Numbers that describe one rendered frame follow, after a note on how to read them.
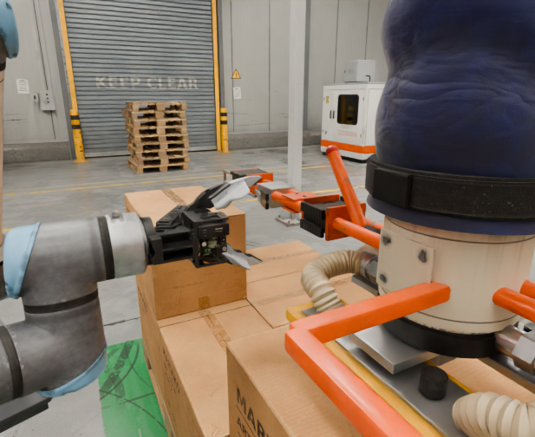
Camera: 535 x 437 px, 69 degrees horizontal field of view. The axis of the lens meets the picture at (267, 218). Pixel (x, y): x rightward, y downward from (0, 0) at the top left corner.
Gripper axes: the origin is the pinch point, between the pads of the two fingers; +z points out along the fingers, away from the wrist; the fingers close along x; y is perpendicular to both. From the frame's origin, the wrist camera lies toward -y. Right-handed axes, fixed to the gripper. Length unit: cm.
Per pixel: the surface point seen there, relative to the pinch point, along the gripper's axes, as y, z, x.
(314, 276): 12.4, 3.1, -6.1
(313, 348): 35.2, -12.6, 0.6
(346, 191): 6.8, 12.8, 5.0
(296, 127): -315, 200, -12
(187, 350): -61, 1, -66
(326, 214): 6.0, 9.5, 1.1
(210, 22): -960, 336, 193
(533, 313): 39.4, 10.7, -0.2
